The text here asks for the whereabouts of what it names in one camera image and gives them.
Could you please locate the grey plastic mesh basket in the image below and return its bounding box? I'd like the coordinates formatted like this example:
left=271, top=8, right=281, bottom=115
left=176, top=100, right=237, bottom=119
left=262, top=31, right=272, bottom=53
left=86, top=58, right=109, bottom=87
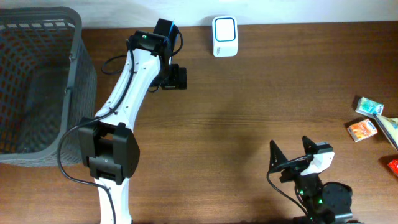
left=1, top=7, right=97, bottom=167

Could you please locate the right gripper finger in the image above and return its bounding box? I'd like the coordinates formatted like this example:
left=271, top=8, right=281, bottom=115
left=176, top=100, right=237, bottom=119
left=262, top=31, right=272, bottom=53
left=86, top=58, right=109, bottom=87
left=269, top=140, right=288, bottom=172
left=302, top=136, right=317, bottom=155

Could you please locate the white barcode scanner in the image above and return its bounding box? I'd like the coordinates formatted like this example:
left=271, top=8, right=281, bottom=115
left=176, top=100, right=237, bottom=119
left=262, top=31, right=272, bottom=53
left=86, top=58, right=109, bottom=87
left=211, top=16, right=239, bottom=57

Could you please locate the teal tissue pack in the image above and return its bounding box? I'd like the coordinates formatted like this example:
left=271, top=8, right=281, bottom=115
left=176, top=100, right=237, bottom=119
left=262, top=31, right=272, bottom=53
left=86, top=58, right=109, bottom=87
left=355, top=97, right=384, bottom=118

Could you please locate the red Hacks candy bag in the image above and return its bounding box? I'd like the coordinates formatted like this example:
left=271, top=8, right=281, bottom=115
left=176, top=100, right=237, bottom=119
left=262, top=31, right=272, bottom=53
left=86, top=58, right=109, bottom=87
left=387, top=159, right=398, bottom=176

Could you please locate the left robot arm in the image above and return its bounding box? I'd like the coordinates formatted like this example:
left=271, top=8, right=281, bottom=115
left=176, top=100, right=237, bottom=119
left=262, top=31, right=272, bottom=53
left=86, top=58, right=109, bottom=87
left=78, top=19, right=187, bottom=223

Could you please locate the yellow snack bag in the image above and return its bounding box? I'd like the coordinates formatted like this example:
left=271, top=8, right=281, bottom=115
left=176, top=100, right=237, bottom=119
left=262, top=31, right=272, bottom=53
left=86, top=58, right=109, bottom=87
left=374, top=114, right=397, bottom=150

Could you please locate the orange tissue pack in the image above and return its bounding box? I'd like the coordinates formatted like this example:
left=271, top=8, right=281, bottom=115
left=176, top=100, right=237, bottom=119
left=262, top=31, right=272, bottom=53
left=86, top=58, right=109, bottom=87
left=346, top=119, right=378, bottom=142

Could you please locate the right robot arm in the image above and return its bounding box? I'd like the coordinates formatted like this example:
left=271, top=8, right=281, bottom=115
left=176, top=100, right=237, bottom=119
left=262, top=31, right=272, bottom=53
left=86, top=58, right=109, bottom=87
left=266, top=136, right=353, bottom=224

